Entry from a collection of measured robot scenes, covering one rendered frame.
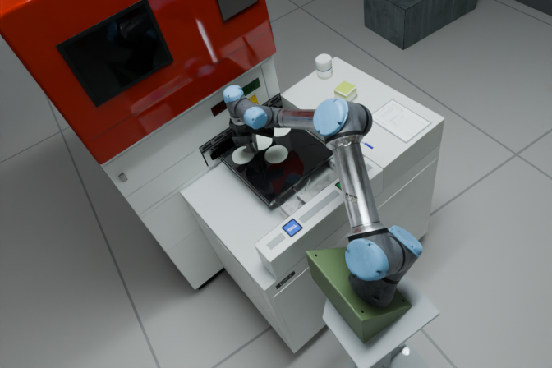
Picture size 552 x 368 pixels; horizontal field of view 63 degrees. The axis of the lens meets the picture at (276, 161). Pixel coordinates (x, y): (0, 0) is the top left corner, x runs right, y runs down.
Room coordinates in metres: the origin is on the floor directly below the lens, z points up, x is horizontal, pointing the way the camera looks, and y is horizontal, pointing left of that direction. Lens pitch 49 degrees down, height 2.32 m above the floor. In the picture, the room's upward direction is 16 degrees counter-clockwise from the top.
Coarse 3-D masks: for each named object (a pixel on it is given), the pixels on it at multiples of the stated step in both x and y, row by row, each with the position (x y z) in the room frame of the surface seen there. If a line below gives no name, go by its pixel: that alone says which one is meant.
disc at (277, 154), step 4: (272, 148) 1.31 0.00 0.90; (276, 148) 1.30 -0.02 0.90; (280, 148) 1.29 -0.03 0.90; (284, 148) 1.29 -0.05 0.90; (268, 152) 1.29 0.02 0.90; (272, 152) 1.28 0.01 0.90; (276, 152) 1.28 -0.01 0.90; (280, 152) 1.27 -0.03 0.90; (284, 152) 1.26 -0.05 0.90; (268, 156) 1.27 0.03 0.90; (272, 156) 1.26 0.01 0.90; (276, 156) 1.25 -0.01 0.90; (280, 156) 1.25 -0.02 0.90; (284, 156) 1.24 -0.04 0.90; (268, 160) 1.25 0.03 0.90; (272, 160) 1.24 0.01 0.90; (276, 160) 1.23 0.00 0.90; (280, 160) 1.23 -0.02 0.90
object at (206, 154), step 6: (276, 102) 1.54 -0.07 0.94; (222, 138) 1.40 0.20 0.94; (228, 138) 1.40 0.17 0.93; (216, 144) 1.38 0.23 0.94; (222, 144) 1.39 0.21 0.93; (234, 144) 1.42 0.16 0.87; (204, 150) 1.36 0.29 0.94; (210, 150) 1.36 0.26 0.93; (228, 150) 1.39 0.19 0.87; (204, 156) 1.35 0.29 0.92; (216, 156) 1.38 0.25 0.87; (210, 162) 1.35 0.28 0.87; (216, 162) 1.36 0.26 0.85
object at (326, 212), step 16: (368, 160) 1.05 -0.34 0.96; (320, 192) 0.97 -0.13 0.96; (336, 192) 0.95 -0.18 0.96; (304, 208) 0.92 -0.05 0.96; (320, 208) 0.91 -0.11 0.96; (336, 208) 0.89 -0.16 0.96; (304, 224) 0.85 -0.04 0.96; (320, 224) 0.85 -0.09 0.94; (336, 224) 0.88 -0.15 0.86; (272, 240) 0.83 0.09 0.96; (288, 240) 0.81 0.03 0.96; (304, 240) 0.82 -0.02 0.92; (320, 240) 0.85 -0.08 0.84; (272, 256) 0.77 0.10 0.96; (288, 256) 0.78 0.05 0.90; (304, 256) 0.81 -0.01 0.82; (272, 272) 0.77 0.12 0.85
